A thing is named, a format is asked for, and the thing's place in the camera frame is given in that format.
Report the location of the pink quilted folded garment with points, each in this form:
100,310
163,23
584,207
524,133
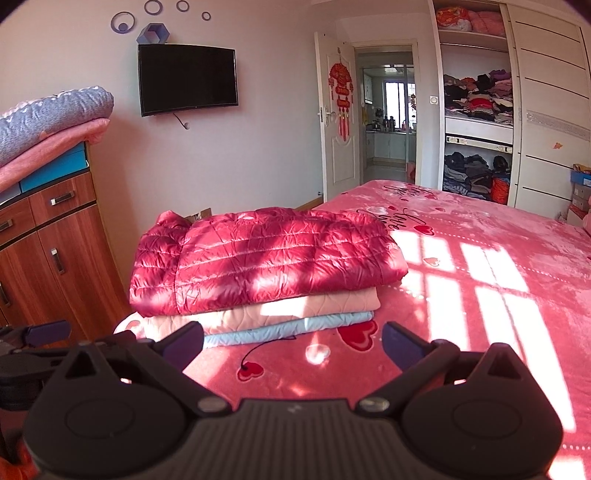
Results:
254,316

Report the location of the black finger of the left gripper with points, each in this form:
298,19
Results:
40,335

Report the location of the blue shoe box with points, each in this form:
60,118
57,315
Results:
581,177

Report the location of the blue storage box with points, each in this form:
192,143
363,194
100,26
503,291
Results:
72,161

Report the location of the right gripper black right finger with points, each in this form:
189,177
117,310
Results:
466,414

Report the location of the dark clothes pile lower shelf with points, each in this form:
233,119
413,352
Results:
472,176

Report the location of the wooden dresser cabinet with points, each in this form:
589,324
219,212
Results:
56,263

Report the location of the folded grey-blue blanket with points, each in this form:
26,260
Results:
30,122

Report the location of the light blue folded garment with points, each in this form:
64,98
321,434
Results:
286,330

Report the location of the pile of clothes upper shelf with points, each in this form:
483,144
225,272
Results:
489,97

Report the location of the red Chinese knot decoration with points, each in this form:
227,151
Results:
341,86

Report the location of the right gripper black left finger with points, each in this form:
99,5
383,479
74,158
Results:
168,403

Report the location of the white bedroom door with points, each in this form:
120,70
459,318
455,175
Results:
341,169

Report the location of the black wall-mounted television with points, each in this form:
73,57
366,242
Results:
175,77

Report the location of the folded bedding top shelf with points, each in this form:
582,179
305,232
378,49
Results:
458,18

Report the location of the white wardrobe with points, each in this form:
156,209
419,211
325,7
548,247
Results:
516,85

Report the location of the grey shoe boxes stack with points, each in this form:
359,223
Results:
579,207

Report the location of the folded salmon pink blanket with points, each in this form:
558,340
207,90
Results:
49,149

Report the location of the red puffer down jacket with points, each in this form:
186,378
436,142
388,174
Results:
252,257

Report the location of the blue hexagon wall shelf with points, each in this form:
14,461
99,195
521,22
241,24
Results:
153,33

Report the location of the pink heart-pattern bed blanket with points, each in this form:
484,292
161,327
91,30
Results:
479,273

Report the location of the purple ring wall decorations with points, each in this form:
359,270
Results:
128,19

